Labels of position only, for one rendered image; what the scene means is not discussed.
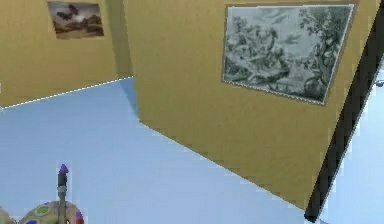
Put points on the purple tipped paintbrush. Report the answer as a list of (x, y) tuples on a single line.
[(62, 186)]

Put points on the wooden paint palette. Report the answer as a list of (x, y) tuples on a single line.
[(43, 213)]

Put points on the black door frame edge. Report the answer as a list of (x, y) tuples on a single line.
[(346, 126)]

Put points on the brown landscape painting picture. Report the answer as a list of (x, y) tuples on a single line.
[(76, 20)]

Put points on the grey landscape engraving picture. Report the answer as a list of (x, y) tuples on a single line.
[(286, 50)]

